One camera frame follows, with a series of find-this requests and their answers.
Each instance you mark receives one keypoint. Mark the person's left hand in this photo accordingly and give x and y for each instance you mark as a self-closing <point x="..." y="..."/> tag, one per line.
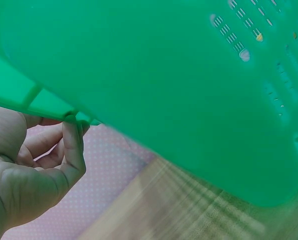
<point x="26" y="185"/>

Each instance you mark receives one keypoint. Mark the person's left fingers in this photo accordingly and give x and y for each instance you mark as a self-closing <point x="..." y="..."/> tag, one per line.
<point x="45" y="140"/>

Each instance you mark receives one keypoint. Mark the person's left thumb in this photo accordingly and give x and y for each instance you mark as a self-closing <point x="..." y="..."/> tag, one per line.
<point x="34" y="120"/>

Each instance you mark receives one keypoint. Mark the green plastic basket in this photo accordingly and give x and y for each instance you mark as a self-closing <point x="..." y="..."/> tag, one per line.
<point x="163" y="87"/>

